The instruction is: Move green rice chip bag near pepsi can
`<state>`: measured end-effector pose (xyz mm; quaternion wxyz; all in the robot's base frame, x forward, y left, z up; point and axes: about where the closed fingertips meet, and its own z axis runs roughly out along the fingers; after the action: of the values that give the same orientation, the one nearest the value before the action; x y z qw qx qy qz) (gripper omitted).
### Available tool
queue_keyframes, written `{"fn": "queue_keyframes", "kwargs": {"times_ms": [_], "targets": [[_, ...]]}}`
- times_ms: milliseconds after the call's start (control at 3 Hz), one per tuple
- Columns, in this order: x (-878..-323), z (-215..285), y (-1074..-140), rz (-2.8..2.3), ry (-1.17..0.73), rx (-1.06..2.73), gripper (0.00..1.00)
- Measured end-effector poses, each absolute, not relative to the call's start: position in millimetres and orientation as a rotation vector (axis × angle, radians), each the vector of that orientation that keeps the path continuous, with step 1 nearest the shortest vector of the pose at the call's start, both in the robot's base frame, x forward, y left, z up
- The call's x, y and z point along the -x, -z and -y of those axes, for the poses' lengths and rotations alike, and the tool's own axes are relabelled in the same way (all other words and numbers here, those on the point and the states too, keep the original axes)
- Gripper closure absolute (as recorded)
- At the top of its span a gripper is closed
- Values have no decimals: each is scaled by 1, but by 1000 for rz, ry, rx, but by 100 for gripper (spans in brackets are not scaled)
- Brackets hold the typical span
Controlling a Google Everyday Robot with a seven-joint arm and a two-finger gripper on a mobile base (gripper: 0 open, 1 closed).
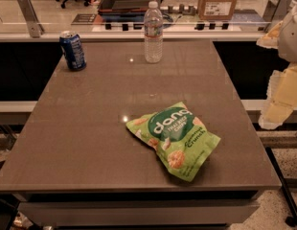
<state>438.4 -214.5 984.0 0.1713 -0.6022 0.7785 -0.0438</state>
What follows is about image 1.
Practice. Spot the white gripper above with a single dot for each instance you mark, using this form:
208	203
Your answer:
291	38

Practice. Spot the green rice chip bag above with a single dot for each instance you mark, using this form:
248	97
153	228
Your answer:
179	138

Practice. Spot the blue pepsi can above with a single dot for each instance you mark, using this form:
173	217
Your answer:
72	50

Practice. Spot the cardboard box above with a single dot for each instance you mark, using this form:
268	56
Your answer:
216	9

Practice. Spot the clear plastic water bottle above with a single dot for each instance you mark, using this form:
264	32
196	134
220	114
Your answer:
153	33

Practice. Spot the dark tray bin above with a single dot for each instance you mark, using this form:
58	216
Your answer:
121	6

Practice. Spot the right metal glass bracket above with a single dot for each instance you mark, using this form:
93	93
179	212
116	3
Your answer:
276	10

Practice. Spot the metal glass bracket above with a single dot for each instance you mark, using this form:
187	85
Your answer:
35	28
276	10

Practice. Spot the left metal glass bracket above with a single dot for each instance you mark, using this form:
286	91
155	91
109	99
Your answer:
35	28

